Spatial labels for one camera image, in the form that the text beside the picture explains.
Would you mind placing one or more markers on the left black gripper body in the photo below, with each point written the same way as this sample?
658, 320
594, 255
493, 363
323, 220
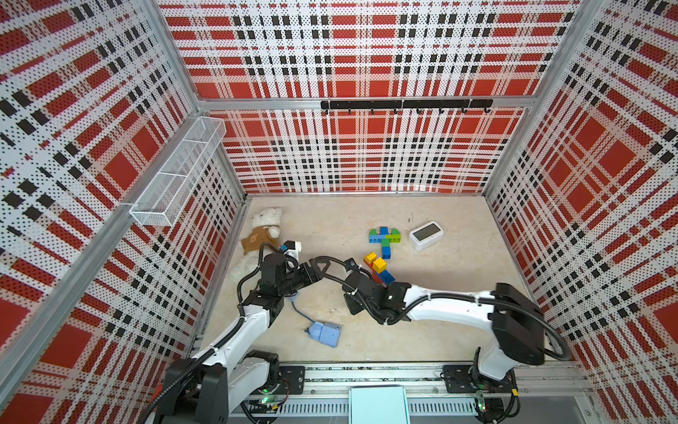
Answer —
288, 284

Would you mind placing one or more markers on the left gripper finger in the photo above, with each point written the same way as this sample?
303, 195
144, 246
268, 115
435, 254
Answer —
300, 280
314, 275

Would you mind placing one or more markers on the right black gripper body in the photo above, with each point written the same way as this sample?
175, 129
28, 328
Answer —
355, 307

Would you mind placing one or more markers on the yellow tall lego brick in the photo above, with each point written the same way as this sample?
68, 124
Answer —
379, 265

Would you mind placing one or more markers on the lime green long lego brick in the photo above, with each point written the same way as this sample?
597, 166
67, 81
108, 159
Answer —
393, 238

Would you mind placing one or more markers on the yellow small lego brick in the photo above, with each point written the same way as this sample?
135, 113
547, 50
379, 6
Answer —
370, 259

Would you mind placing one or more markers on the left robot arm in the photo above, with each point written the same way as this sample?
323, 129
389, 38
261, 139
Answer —
208, 386

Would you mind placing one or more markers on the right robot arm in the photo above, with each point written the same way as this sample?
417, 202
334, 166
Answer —
519, 332

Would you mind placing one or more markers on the white teddy bear brown shirt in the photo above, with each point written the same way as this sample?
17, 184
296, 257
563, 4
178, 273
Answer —
266, 228

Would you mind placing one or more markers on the white digital clock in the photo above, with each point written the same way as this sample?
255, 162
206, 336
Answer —
425, 235

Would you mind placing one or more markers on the light blue tray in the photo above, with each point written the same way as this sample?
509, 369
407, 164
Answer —
378, 404

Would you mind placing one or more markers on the light blue charger with cable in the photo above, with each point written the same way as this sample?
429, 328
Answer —
327, 334

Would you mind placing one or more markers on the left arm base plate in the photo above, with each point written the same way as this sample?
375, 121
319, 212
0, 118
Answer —
291, 380

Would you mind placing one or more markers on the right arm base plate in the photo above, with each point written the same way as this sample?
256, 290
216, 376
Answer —
462, 379

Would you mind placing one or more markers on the white wire mesh basket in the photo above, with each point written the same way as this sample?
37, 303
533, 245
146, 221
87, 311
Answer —
164, 199

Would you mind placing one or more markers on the black hook rail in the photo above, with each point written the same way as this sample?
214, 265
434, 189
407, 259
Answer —
397, 105

